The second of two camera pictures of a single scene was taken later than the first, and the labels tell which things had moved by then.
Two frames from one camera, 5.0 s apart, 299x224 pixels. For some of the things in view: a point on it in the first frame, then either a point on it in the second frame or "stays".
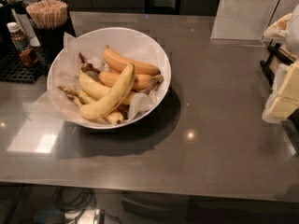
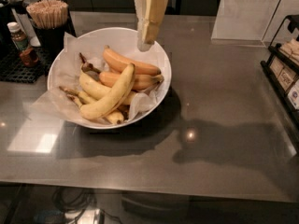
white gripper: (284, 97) → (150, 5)
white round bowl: (106, 77) stays
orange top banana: (115, 61) stays
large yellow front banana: (115, 96) stays
